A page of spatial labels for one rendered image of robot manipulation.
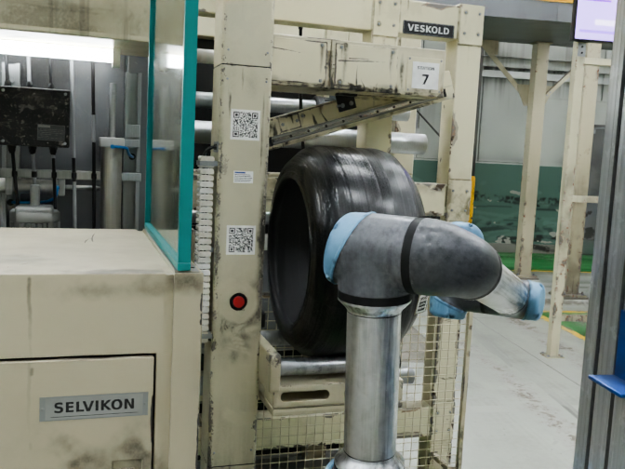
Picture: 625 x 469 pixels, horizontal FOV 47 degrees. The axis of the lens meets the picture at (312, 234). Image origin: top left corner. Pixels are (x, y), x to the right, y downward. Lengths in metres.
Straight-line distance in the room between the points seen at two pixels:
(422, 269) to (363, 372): 0.20
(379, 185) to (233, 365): 0.60
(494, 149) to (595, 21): 6.42
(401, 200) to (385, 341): 0.74
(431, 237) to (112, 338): 0.48
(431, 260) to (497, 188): 10.88
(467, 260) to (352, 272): 0.17
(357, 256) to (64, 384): 0.46
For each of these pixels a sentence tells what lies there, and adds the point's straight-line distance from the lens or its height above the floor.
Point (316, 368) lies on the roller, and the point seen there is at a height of 0.90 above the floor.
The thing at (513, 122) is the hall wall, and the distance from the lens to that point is 12.08.
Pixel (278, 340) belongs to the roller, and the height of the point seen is 0.90.
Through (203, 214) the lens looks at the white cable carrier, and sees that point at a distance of 1.84.
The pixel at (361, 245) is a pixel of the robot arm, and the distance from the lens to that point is 1.08.
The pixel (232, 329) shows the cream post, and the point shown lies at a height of 0.99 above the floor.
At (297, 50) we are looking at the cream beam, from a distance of 2.16.
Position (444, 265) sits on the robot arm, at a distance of 1.05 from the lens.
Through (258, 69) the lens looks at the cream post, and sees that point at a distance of 1.86.
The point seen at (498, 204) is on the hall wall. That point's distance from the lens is 11.94.
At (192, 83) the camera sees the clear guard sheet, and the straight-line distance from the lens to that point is 1.07.
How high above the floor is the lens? 1.45
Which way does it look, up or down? 7 degrees down
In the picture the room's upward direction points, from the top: 3 degrees clockwise
